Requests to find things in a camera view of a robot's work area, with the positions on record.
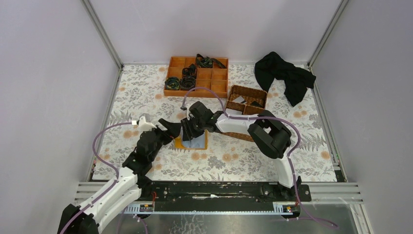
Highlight loose dark belt top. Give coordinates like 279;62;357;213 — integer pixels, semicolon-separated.
195;54;226;69

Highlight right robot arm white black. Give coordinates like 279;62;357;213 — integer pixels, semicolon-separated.
181;101;299;189

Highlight black card in basket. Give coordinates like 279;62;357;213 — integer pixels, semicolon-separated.
251;101;264;109

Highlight rolled black belt upper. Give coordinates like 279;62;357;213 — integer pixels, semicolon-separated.
182;63;197;78

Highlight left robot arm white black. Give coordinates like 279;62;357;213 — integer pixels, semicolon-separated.
57;117;182;234

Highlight rolled black belt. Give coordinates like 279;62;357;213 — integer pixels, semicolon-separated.
180;76;196;91
182;63;197;78

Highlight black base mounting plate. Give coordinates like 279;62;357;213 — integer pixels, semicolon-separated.
135;181;312;213

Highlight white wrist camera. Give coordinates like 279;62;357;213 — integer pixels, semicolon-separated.
131;113;156;132
180;103;190;111

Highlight brown wicker basket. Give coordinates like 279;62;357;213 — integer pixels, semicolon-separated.
218;84;268;143

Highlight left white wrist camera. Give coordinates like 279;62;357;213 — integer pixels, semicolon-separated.
131;113;156;132

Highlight black crumpled cloth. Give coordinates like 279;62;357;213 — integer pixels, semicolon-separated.
254;52;316;107

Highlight rolled black belt middle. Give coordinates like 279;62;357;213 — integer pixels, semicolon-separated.
180;76;196;91

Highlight silver card in basket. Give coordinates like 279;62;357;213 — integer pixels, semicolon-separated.
232;96;247;104

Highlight orange wooden divided tray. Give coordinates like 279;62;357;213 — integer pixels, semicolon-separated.
164;54;229;98

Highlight rolled dark belt left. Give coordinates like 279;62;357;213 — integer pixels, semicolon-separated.
165;77;181;91

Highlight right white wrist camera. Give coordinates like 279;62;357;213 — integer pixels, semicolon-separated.
180;103;190;111

